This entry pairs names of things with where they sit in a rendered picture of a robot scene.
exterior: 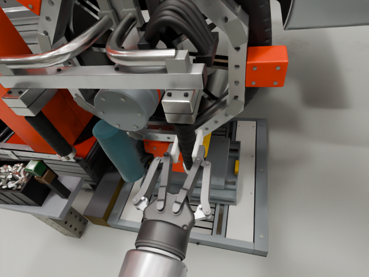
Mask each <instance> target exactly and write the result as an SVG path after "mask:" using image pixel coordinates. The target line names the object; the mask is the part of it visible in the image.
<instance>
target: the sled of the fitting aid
mask: <svg viewBox="0 0 369 277"><path fill-rule="evenodd" d="M240 153H241V141H232V140H230V147H229V153H228V162H227V171H226V180H225V189H224V190H219V189H210V202H212V203H220V204H228V205H233V206H236V203H237V188H238V175H239V161H240ZM152 159H153V156H152V157H151V158H150V159H149V161H148V166H147V168H146V171H145V173H144V176H143V179H142V181H141V184H140V188H141V187H142V185H143V182H144V180H145V178H146V174H147V171H148V169H149V166H150V164H151V161H152ZM159 186H160V182H156V185H155V188H154V190H153V192H152V194H154V195H158V192H159ZM181 188H183V185H179V184H171V187H170V193H171V194H173V195H174V194H179V191H180V189H181ZM201 190H202V188H201V187H196V186H195V188H194V190H193V193H192V195H191V200H197V201H200V196H201Z"/></svg>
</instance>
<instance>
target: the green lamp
mask: <svg viewBox="0 0 369 277"><path fill-rule="evenodd" d="M46 168H47V167H46V166H45V165H44V164H43V163H42V162H41V161H40V160H30V162H29V163H28V164H27V166H26V167H25V168H24V170H25V171H26V172H28V173H29V174H30V175H32V176H41V175H42V174H43V172H44V171H45V169H46Z"/></svg>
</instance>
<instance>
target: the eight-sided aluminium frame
mask: <svg viewBox="0 0 369 277"><path fill-rule="evenodd" d="M191 1H192V2H194V4H195V5H196V6H197V7H198V9H199V10H200V11H201V12H202V13H203V14H204V15H205V16H206V17H207V18H208V19H210V20H211V21H212V22H213V23H214V24H215V25H216V26H217V27H218V28H219V29H220V30H221V31H223V32H224V33H225V34H226V35H227V36H228V95H227V96H226V97H224V98H223V99H222V100H220V101H219V102H218V103H216V104H215V105H214V106H213V107H211V108H210V109H209V110H208V111H206V112H205V113H204V114H203V115H201V116H200V117H199V118H198V119H196V120H195V122H194V129H195V135H196V138H197V134H198V130H199V129H202V130H203V137H205V136H206V135H208V134H209V133H211V132H212V131H214V130H215V129H217V128H218V127H219V126H221V125H222V124H224V123H225V122H227V121H229V120H230V119H232V118H233V117H236V116H237V115H238V114H239V113H240V112H242V111H243V109H244V103H245V69H246V60H247V45H248V37H249V26H248V25H249V15H248V14H247V13H246V12H245V11H244V10H243V9H242V7H241V5H238V4H237V3H236V2H235V1H234V0H191ZM72 3H73V0H42V3H41V11H40V18H39V23H38V30H37V32H36V35H37V37H36V41H37V43H38V44H39V46H40V48H41V51H42V52H46V51H50V50H53V49H56V48H58V47H60V46H62V45H64V44H66V43H68V42H67V40H66V38H65V36H64V34H65V30H66V26H67V23H68V19H69V15H70V11H71V7H72ZM79 66H80V63H79V62H78V60H77V58H76V57H74V58H73V59H71V60H69V61H67V62H65V63H61V64H58V65H55V66H53V67H79ZM68 90H69V92H70V93H71V95H72V96H73V98H74V101H75V102H76V103H77V104H78V105H79V106H80V107H82V108H83V109H84V110H85V111H89V112H90V113H92V114H94V115H95V116H97V117H99V118H101V119H102V117H101V116H100V115H99V114H98V112H97V110H96V108H95V106H94V98H95V96H96V94H97V92H96V91H95V90H94V89H93V88H68ZM126 132H127V134H128V136H129V137H133V138H134V139H137V140H142V141H143V139H146V140H153V141H167V142H174V141H175V137H176V131H175V128H174V124H173V123H168V122H162V121H148V122H147V124H146V126H145V127H144V128H142V129H141V130H137V131H126Z"/></svg>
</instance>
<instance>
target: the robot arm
mask: <svg viewBox="0 0 369 277"><path fill-rule="evenodd" d="M203 139H204V138H203V130H202V129H199V130H198V134H197V138H196V142H195V145H194V149H193V153H192V159H193V165H192V167H191V169H190V172H189V174H188V176H187V178H186V181H185V183H184V185H183V188H181V189H180V191H179V194H174V195H173V194H171V193H170V187H171V176H172V165H173V163H177V161H178V157H179V154H180V146H179V143H178V139H177V136H176V137H175V141H174V143H170V144H169V147H168V149H167V152H165V153H164V154H163V157H161V158H160V157H155V158H154V160H153V162H152V165H151V167H150V169H149V172H148V174H147V176H146V178H145V180H144V182H143V185H142V187H141V189H140V191H139V192H138V194H136V195H135V197H134V198H133V199H132V203H133V205H134V206H135V207H136V209H137V210H141V211H142V212H143V222H142V223H141V227H140V229H139V232H138V235H137V238H136V241H135V248H136V249H130V250H128V251H127V252H126V254H125V258H124V261H123V263H122V266H121V269H120V272H119V274H118V277H186V276H187V272H188V269H187V266H186V265H185V264H184V263H183V262H181V261H183V260H184V259H185V257H186V252H187V246H188V241H189V236H190V232H191V229H192V227H193V226H194V225H195V222H196V221H199V220H203V219H205V220H207V221H210V220H211V219H212V215H211V209H210V205H209V202H210V188H211V175H212V168H211V162H210V161H208V160H207V161H205V160H204V157H205V146H204V145H202V144H203ZM172 161H173V163H172ZM161 170H162V175H161V183H160V186H159V192H158V197H157V198H156V199H155V200H153V201H152V202H151V203H150V204H148V203H149V199H150V197H151V195H152V192H153V190H154V188H155V185H156V182H157V180H158V178H159V175H160V173H161ZM202 170H203V180H202V190H201V196H200V202H201V204H200V205H199V206H198V207H197V211H196V212H195V213H193V211H192V209H191V207H190V205H189V203H190V200H191V195H192V193H193V190H194V188H195V186H196V183H197V181H198V178H199V176H200V173H201V171H202Z"/></svg>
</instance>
